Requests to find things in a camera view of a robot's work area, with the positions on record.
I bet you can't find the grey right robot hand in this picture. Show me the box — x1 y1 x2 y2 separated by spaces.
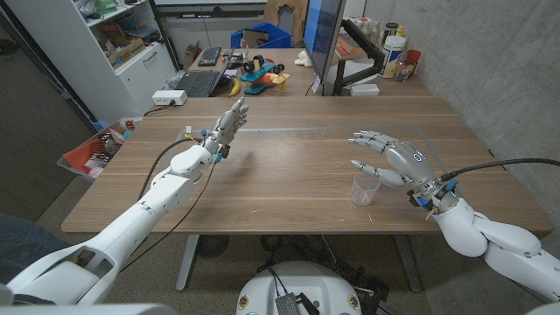
347 129 438 188

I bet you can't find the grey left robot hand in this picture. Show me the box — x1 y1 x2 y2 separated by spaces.
203 96 249 154

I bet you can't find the clear plastic measuring cup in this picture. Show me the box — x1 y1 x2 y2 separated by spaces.
350 171 382 207

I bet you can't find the red plastic cup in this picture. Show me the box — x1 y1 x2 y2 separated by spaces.
404 49 423 76

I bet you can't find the black laptop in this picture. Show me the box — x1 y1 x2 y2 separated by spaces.
174 47 235 98

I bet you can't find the colourful wooden toy airplane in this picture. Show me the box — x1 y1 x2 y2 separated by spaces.
239 54 291 95

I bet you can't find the white power strip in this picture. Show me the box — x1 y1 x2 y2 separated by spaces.
151 89 188 107

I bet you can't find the black keyboard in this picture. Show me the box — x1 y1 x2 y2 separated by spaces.
197 45 223 67

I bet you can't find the small cardboard box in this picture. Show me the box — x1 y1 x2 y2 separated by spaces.
182 40 204 69

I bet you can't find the small white box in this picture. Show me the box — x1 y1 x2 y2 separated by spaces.
349 83 381 98

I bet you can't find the clear glass jar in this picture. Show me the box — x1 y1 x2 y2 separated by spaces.
395 59 416 83

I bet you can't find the grey table leg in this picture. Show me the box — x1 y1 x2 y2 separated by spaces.
175 234 200 292
391 233 424 294

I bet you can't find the small white figure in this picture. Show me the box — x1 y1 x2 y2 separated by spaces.
294 49 313 68

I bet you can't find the blue plastic bin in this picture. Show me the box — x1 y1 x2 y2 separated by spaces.
230 21 293 50

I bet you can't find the white canister with blue label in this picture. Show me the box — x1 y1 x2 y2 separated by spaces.
379 35 408 80

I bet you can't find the black floor fan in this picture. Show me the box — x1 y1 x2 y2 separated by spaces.
195 234 231 260

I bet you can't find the cardboard box on shelf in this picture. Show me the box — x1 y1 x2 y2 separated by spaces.
107 37 147 67

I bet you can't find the brown cardboard cutout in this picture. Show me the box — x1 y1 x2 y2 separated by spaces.
263 0 310 34

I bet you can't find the dark bottle with black lid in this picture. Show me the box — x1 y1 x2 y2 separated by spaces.
382 22 400 45

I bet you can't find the clear floor bin with clutter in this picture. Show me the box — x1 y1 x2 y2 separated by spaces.
56 115 144 181

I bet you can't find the black flat computer monitor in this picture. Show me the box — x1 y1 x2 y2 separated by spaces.
303 0 347 96

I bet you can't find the white shelf cabinet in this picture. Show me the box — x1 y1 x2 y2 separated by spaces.
3 0 179 124

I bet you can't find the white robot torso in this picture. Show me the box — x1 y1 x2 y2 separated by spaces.
235 261 363 315

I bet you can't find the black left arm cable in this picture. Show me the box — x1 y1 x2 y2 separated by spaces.
136 137 203 202
120 160 219 273

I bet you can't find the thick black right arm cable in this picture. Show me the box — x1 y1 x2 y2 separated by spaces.
438 157 560 183

